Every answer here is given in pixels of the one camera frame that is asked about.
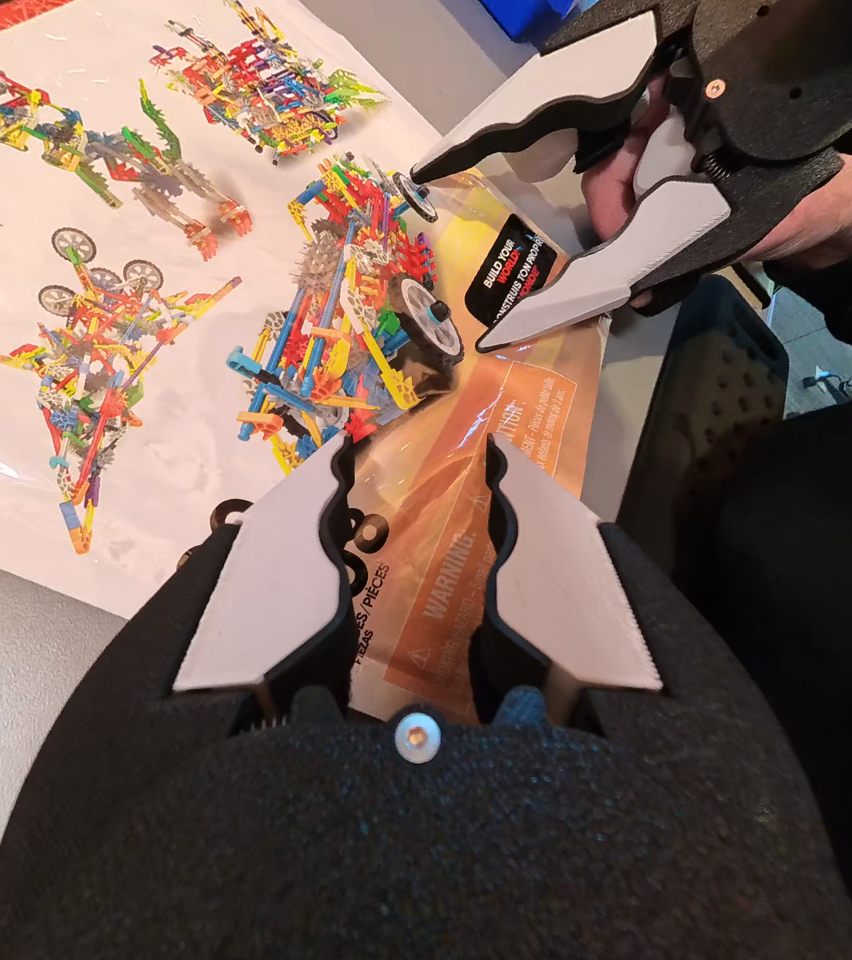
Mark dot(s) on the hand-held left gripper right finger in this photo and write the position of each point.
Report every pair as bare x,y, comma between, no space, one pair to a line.
576,600

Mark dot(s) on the person's right hand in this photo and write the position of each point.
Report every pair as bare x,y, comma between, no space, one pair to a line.
831,202

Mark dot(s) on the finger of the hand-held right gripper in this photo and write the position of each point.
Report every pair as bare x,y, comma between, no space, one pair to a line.
546,97
621,262

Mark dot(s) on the person's black-clad torso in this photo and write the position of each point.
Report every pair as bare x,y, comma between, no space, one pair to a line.
808,637

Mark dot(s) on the black perforated panel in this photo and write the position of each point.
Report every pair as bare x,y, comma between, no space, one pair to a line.
703,405

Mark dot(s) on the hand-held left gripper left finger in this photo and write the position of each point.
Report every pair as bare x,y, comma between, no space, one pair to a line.
276,600

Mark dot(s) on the blue plastic bin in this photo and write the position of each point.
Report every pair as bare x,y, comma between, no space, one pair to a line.
523,15

